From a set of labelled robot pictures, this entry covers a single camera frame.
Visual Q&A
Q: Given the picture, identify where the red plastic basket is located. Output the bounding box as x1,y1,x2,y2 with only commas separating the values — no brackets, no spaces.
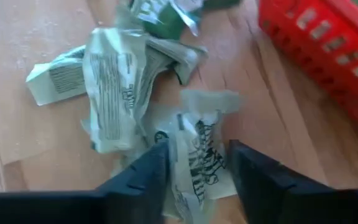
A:
257,0,358,138

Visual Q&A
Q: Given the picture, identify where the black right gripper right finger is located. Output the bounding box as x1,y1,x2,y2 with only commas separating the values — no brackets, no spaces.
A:
227,139,358,224

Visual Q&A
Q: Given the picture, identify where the green white wrapper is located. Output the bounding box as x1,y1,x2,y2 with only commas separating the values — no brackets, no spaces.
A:
81,26,209,154
128,0,242,41
25,45,88,107
152,89,242,224

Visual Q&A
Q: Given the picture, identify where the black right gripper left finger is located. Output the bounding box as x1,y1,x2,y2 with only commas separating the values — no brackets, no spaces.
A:
0,139,171,224

